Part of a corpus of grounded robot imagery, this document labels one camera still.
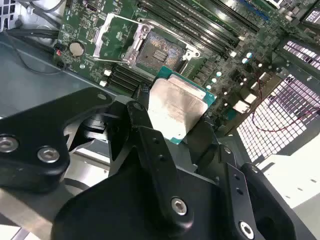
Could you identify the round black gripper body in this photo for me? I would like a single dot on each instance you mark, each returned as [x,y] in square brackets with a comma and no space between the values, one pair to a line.
[112,207]

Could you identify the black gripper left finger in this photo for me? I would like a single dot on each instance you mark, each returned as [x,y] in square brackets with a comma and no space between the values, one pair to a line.
[32,140]

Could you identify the metal socket cover frame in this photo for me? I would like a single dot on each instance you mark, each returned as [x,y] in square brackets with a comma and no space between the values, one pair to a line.
[102,32]

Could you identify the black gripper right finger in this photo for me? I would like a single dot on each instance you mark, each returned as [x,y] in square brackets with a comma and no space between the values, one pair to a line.
[240,195]

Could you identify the silver CPU green edge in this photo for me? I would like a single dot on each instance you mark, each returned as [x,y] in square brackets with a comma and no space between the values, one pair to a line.
[175,105]

